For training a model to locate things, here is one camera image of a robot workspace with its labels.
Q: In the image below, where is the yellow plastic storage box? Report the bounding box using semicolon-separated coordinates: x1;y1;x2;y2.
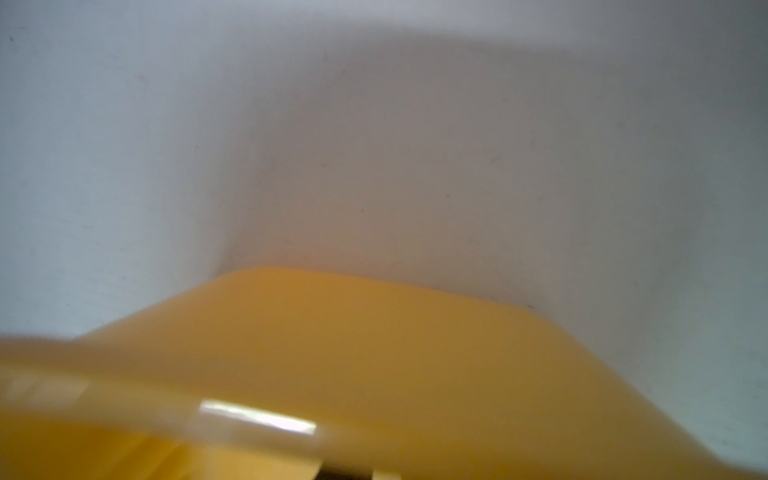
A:
1;268;755;479

